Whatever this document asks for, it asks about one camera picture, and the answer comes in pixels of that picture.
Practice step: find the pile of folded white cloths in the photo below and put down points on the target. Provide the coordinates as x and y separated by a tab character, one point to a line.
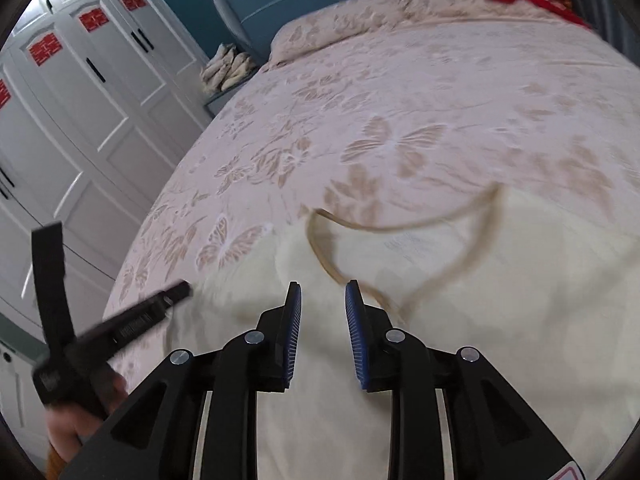
227	67

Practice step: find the white panelled wardrobe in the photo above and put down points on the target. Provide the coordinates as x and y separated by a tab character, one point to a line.
75	125

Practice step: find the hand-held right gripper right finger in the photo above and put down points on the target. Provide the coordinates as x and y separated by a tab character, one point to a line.
356	330

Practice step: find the red paper door decoration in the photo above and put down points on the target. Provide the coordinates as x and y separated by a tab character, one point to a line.
3	92
92	20
132	1
44	47

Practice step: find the grey nightstand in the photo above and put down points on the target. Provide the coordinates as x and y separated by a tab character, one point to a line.
217	105

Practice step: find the bed with pink floral cover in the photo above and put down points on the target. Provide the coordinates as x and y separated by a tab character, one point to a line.
400	100

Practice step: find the grey-blue curtain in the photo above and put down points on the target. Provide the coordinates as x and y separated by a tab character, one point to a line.
607	5

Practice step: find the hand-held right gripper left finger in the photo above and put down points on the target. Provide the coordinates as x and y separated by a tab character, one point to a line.
292	330

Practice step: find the cream quilt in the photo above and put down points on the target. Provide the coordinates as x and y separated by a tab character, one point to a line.
500	310

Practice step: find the person's left hand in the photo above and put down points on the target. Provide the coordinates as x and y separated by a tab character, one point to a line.
70	427

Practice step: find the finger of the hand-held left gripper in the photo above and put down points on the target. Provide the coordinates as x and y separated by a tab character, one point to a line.
135	317
50	280

